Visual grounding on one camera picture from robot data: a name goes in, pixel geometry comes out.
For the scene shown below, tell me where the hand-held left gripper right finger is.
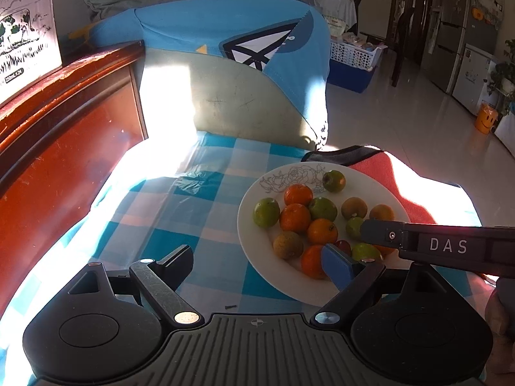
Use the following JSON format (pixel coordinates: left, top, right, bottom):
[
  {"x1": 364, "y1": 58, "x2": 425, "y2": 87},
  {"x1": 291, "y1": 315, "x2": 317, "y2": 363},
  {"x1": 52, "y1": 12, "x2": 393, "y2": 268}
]
[{"x1": 310, "y1": 243, "x2": 443, "y2": 326}]

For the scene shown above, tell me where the red-brown wooden headboard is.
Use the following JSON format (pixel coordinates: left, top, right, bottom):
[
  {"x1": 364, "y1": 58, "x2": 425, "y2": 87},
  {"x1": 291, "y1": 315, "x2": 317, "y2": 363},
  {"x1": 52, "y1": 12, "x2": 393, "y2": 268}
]
[{"x1": 0, "y1": 40, "x2": 149, "y2": 314}]

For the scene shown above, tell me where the yellow smiley bucket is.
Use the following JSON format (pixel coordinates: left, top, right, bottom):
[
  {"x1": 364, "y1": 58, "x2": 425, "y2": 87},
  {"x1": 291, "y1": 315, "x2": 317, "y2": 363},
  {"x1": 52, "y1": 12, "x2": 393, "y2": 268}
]
[{"x1": 475, "y1": 102, "x2": 500, "y2": 134}]

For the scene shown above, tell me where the white printed cardboard box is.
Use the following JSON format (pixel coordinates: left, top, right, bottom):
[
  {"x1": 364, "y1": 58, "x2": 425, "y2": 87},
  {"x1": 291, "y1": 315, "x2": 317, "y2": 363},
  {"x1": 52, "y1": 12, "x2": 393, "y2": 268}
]
[{"x1": 0, "y1": 0, "x2": 63, "y2": 105}]

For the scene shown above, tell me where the person's right hand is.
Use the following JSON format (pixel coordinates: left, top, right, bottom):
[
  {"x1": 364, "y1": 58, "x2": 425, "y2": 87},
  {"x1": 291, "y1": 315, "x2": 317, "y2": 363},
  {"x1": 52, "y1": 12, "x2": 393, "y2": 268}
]
[{"x1": 484, "y1": 289, "x2": 515, "y2": 386}]

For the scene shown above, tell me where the white plate with line drawings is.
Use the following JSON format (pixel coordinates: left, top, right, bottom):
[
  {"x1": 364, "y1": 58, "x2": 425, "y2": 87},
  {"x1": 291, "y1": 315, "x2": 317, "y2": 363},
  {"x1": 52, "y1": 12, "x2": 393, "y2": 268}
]
[{"x1": 237, "y1": 161, "x2": 412, "y2": 302}]

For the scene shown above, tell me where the blue storage bin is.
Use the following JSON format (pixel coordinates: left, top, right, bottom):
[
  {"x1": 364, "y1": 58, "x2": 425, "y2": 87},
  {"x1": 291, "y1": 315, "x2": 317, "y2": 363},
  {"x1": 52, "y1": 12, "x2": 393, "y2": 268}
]
[{"x1": 328, "y1": 62, "x2": 379, "y2": 94}]

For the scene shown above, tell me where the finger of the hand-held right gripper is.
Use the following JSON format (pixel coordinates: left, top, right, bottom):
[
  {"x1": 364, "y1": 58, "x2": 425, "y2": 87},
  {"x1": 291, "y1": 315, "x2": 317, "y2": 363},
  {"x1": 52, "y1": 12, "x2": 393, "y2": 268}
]
[{"x1": 359, "y1": 219, "x2": 407, "y2": 252}]

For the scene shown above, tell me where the green potted plant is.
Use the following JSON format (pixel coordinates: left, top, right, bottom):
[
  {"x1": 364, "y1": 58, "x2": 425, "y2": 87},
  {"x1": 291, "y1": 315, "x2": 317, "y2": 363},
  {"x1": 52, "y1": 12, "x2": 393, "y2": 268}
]
[{"x1": 487, "y1": 38, "x2": 515, "y2": 117}]

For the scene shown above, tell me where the brown-green mandarin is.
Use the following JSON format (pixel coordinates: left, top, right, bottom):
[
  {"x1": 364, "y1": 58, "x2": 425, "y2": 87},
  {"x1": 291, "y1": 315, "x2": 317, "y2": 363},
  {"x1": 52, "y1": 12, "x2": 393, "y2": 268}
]
[{"x1": 273, "y1": 231, "x2": 304, "y2": 260}]

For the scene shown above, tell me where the white freezer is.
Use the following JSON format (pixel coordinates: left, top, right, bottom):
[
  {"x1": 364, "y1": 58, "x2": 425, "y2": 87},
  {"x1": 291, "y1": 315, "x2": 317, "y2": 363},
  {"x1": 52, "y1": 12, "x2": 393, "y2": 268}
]
[{"x1": 453, "y1": 44, "x2": 497, "y2": 115}]

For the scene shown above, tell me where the dark wooden chair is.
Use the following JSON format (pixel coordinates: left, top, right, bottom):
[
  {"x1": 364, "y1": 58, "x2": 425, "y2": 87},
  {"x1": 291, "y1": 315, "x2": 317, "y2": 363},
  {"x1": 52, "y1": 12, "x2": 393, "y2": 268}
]
[{"x1": 388, "y1": 6, "x2": 421, "y2": 87}]

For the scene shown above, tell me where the blue shirt on chair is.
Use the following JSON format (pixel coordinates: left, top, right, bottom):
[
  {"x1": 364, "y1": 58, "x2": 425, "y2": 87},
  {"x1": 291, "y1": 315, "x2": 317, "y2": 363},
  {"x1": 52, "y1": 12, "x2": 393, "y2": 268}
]
[{"x1": 68, "y1": 0, "x2": 332, "y2": 151}]

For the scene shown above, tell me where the green jujube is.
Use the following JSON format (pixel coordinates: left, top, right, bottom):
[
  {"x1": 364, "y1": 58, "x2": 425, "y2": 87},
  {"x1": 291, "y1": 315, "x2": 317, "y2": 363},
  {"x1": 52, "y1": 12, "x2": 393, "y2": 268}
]
[
  {"x1": 351, "y1": 242, "x2": 384, "y2": 263},
  {"x1": 253, "y1": 198, "x2": 281, "y2": 228},
  {"x1": 345, "y1": 216, "x2": 365, "y2": 242},
  {"x1": 308, "y1": 197, "x2": 338, "y2": 222},
  {"x1": 322, "y1": 170, "x2": 347, "y2": 193}
]

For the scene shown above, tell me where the grey refrigerator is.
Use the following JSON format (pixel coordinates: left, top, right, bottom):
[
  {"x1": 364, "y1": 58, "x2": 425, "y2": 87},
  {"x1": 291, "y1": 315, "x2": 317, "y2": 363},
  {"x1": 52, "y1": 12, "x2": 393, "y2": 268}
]
[{"x1": 428, "y1": 0, "x2": 505, "y2": 93}]

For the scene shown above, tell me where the white cloth covered table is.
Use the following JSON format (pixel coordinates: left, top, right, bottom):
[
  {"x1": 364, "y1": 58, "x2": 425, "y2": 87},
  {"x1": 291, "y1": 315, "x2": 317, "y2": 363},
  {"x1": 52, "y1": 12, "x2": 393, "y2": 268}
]
[{"x1": 287, "y1": 0, "x2": 359, "y2": 29}]

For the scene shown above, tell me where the blue checked tablecloth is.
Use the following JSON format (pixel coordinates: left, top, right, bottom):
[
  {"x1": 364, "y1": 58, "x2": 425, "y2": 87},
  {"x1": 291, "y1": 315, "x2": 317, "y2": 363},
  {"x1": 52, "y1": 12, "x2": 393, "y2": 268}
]
[{"x1": 0, "y1": 131, "x2": 485, "y2": 371}]

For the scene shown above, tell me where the white plastic basket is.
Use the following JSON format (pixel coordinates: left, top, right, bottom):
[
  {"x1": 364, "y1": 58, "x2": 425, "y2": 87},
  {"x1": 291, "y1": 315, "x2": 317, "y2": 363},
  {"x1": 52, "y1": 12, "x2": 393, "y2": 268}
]
[{"x1": 328, "y1": 34, "x2": 389, "y2": 69}]

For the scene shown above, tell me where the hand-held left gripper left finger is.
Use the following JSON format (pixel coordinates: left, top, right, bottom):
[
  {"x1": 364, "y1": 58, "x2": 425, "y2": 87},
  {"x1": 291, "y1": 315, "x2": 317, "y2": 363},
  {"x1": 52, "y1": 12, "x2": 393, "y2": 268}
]
[{"x1": 68, "y1": 244, "x2": 202, "y2": 326}]

